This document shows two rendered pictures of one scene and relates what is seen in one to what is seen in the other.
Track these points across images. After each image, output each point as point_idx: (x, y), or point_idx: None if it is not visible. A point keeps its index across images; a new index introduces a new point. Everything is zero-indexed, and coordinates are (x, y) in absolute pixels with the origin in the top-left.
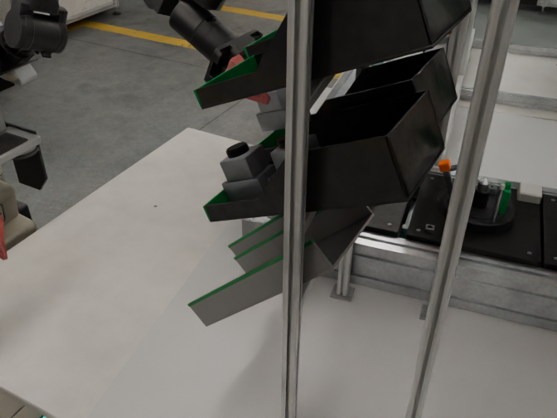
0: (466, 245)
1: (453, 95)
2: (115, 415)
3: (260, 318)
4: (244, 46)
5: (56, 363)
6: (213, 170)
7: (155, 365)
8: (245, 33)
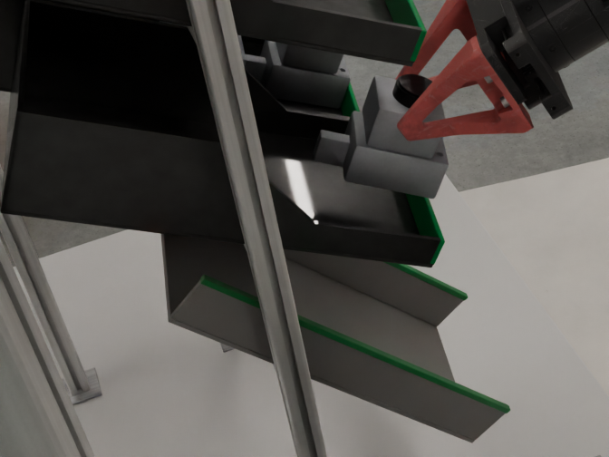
0: None
1: (3, 189)
2: (440, 222)
3: (424, 438)
4: (478, 6)
5: (584, 209)
6: None
7: (474, 285)
8: (513, 10)
